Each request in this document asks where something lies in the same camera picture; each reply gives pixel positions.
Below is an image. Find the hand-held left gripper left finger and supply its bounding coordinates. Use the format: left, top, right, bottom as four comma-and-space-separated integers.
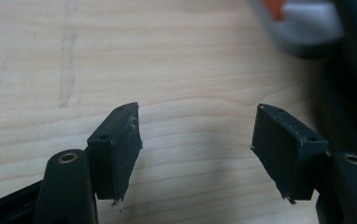
87, 102, 143, 202

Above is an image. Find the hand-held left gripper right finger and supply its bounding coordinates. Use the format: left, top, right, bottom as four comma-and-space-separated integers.
250, 104, 329, 202

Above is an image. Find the white lidded cooking appliance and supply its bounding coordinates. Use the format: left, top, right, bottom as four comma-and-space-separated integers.
250, 0, 348, 60

